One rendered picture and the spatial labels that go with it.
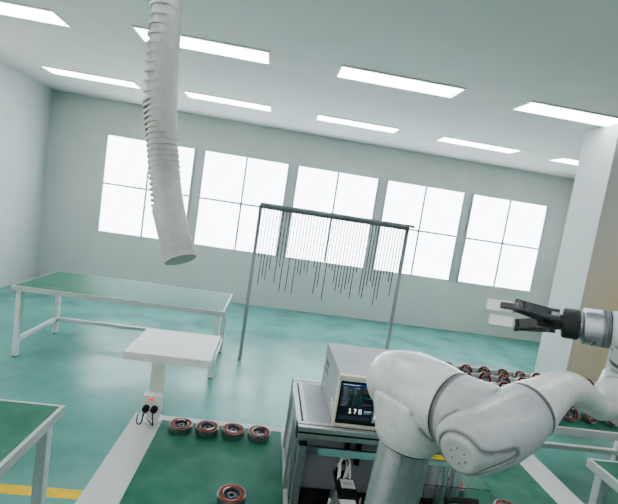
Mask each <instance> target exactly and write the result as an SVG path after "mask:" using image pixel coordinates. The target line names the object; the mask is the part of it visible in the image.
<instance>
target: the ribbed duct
mask: <svg viewBox="0 0 618 504"><path fill-rule="evenodd" d="M149 6H150V8H151V11H149V17H150V18H151V19H150V20H149V21H148V27H149V28H150V30H148V32H147V36H148V37H149V40H147V42H146V44H147V46H148V47H149V49H148V50H146V55H147V56H148V57H149V58H148V59H146V60H145V64H146V65H147V66H148V68H147V69H145V70H144V73H145V74H146V75H147V76H148V78H145V79H144V81H143V82H144V84H146V85H147V88H143V93H145V94H147V96H146V97H144V98H143V99H142V101H143V108H144V110H143V113H144V120H145V121H144V125H145V131H146V132H145V136H146V142H147V143H146V147H147V149H146V151H147V153H148V154H147V158H148V160H147V163H148V164H149V165H148V169H149V170H150V171H148V174H149V175H150V176H149V180H151V182H149V185H150V186H151V187H150V191H152V193H150V196H151V197H153V198H152V199H150V201H151V202H154V204H151V207H152V214H153V219H154V223H155V227H156V231H157V235H158V239H159V243H160V247H161V252H162V255H163V260H164V264H165V265H170V266H172V265H180V264H184V263H187V262H190V261H192V260H194V259H195V258H196V253H195V249H194V245H193V241H192V237H191V234H190V230H189V226H188V222H187V218H186V212H185V207H184V200H183V194H182V187H181V176H180V174H181V171H180V170H179V169H180V165H179V163H180V160H179V159H178V158H179V154H178V153H179V149H178V147H179V146H178V143H177V142H178V138H177V136H178V133H177V102H178V74H179V54H180V36H181V24H182V13H183V12H182V6H183V0H152V1H150V3H149Z"/></svg>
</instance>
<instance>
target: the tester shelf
mask: <svg viewBox="0 0 618 504"><path fill-rule="evenodd" d="M291 391H292V401H293V413H294V424H295V435H296V438H307V439H317V440H327V441H337V442H347V443H358V444H368V445H378V444H379V440H380V439H379V438H378V435H377V432H376V430H367V429H357V428H347V427H338V426H332V423H331V422H332V421H331V417H330V413H329V409H328V406H327V402H326V398H325V394H324V391H323V387H322V381H314V380H305V379H297V378H292V384H291Z"/></svg>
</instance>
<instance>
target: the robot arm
mask: <svg viewBox="0 0 618 504"><path fill-rule="evenodd" d="M484 309H485V310H490V311H497V312H504V313H511V314H515V312H516V313H519V314H522V315H524V316H527V317H530V318H526V319H515V317H510V316H503V315H496V314H488V319H487V324H490V325H496V326H503V327H509V328H514V331H534V332H549V333H555V330H558V329H559V330H560V331H561V332H560V334H561V337H562V338H566V339H573V340H577V339H578V338H580V342H581V343H582V344H587V345H591V346H592V345H593V346H598V347H602V348H609V351H610V354H609V361H608V364H607V367H606V369H603V371H602V373H601V375H600V378H599V379H598V381H597V383H596V384H595V386H593V385H592V384H591V383H590V382H589V381H588V380H587V379H585V378H584V377H582V376H581V375H579V374H577V373H574V372H570V371H554V372H549V373H546V374H543V375H539V376H536V377H532V378H529V379H525V380H521V381H516V382H512V383H509V384H507V385H505V386H502V387H500V386H498V385H497V384H493V383H490V382H486V381H483V380H480V379H477V378H475V377H472V376H470V375H467V374H466V373H464V372H462V371H460V370H459V369H457V368H456V367H454V366H452V365H450V364H448V363H446V362H444V361H441V360H439V359H436V358H434V357H431V356H429V355H426V354H423V353H420V352H415V351H404V350H393V351H387V352H384V353H382V354H380V355H378V356H377V357H376V358H375V359H374V360H373V362H372V363H371V365H370V367H369V370H368V372H367V377H366V383H367V388H368V392H369V395H370V397H371V399H372V400H373V405H374V414H375V428H376V432H377V435H378V438H379V439H380V440H379V444H378V448H377V452H376V456H375V460H374V464H373V468H372V473H371V477H370V481H369V485H368V489H367V493H366V497H365V501H364V504H419V502H420V498H421V494H422V490H423V486H424V482H425V478H426V474H427V470H428V466H429V462H430V458H432V457H433V456H434V455H436V454H437V453H438V452H439V451H440V452H441V454H442V456H443V458H444V459H445V460H446V462H447V463H448V464H449V465H450V466H451V467H452V468H453V469H455V470H456V471H457V472H459V473H461V474H463V475H466V476H471V477H477V476H487V475H492V474H496V473H500V472H503V471H505V470H507V469H510V468H512V467H514V466H515V465H517V464H519V463H520V462H522V461H523V460H525V459H526V458H528V457H529V456H531V455H532V454H533V453H535V452H536V451H537V450H538V449H539V448H540V447H541V446H542V445H543V443H544V442H545V441H546V440H547V439H548V438H549V437H550V436H551V435H552V434H553V432H554V431H555V429H556V428H557V426H558V424H559V423H560V421H561V420H562V418H563V417H564V415H565V414H566V413H567V411H568V410H569V409H570V408H571V406H574V407H575V408H577V409H578V410H580V411H582V412H583V413H585V414H587V415H588V416H590V417H592V418H594V419H597V420H600V421H610V422H611V423H612V424H614V425H616V426H617V427H618V311H608V310H600V309H592V308H584V309H583V312H581V311H579V310H578V309H570V308H564V309H563V312H562V315H561V314H560V309H555V308H549V307H546V306H542V305H538V304H534V303H531V302H527V301H523V300H520V299H515V302H512V301H505V300H497V299H489V298H486V300H485V307H484Z"/></svg>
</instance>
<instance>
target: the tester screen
mask: <svg viewBox="0 0 618 504"><path fill-rule="evenodd" d="M348 408H355V409H363V413H362V415H355V414H347V410H348ZM373 411H374V405H373V400H372V399H371V397H370V395H369V392H368V388H367V385H359V384H350V383H343V384H342V390H341V396H340V402H339V408H338V414H337V420H336V421H344V422H354V423H363V424H373V425H375V423H371V421H372V415H373ZM339 415H347V416H357V417H366V418H369V422H367V421H357V420H347V419H338V417H339Z"/></svg>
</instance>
